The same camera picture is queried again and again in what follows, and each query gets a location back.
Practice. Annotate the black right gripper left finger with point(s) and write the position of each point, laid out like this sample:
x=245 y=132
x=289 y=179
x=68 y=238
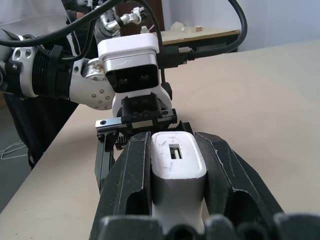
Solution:
x=125 y=175

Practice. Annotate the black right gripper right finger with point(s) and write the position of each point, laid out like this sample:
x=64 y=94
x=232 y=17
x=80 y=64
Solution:
x=225 y=170

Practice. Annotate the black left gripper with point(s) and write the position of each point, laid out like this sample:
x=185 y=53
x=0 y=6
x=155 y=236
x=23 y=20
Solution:
x=142 y=110

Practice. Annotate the white usb charger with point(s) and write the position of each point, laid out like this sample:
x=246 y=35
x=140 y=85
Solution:
x=175 y=155

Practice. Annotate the wooden background table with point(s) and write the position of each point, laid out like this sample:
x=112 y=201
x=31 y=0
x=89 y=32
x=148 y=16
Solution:
x=200 y=35

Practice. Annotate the small white model object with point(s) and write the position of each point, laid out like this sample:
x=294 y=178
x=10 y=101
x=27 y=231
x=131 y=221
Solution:
x=178 y=26

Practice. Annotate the silver robot in background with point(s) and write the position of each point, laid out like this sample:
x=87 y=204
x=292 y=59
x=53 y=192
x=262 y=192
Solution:
x=117 y=21

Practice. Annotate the small wooden blocks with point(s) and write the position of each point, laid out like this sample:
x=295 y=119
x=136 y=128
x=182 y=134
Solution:
x=193 y=28

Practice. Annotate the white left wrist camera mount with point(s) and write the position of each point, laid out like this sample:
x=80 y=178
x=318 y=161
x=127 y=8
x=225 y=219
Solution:
x=130 y=45

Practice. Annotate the left robot arm with camera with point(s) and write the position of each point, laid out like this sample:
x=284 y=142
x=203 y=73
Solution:
x=30 y=15

